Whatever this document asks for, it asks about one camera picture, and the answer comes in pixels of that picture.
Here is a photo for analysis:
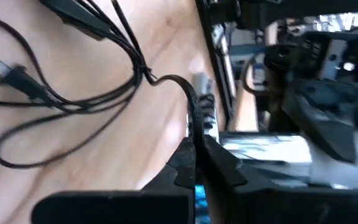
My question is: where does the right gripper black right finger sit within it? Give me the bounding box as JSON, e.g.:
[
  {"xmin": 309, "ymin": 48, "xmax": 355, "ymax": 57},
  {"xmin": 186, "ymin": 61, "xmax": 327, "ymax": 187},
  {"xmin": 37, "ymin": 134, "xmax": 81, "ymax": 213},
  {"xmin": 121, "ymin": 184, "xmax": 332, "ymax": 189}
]
[{"xmin": 202, "ymin": 135, "xmax": 358, "ymax": 224}]

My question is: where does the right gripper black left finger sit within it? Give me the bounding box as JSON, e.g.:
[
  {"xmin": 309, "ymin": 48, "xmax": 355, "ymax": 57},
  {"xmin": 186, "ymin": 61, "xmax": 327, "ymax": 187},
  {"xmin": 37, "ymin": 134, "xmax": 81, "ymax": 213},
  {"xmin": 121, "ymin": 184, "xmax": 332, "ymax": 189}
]
[{"xmin": 30, "ymin": 136, "xmax": 197, "ymax": 224}]

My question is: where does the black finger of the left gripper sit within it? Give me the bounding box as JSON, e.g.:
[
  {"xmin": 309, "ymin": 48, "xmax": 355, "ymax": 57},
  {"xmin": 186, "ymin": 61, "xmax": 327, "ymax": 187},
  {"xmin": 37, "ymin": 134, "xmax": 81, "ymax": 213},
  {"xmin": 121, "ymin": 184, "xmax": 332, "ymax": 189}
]
[{"xmin": 282, "ymin": 78, "xmax": 358, "ymax": 164}]

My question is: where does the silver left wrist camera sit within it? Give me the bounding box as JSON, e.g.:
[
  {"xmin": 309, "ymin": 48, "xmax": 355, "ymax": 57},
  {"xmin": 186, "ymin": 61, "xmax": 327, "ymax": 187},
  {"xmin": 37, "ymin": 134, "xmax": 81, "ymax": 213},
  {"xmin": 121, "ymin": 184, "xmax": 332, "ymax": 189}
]
[{"xmin": 320, "ymin": 39, "xmax": 349, "ymax": 80}]

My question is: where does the black lamp power cord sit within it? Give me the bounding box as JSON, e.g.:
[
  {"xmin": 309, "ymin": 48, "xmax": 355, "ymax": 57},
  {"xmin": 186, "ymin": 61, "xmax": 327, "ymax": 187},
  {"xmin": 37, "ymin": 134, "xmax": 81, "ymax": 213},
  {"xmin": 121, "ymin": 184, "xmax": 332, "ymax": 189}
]
[{"xmin": 0, "ymin": 0, "xmax": 205, "ymax": 169}]

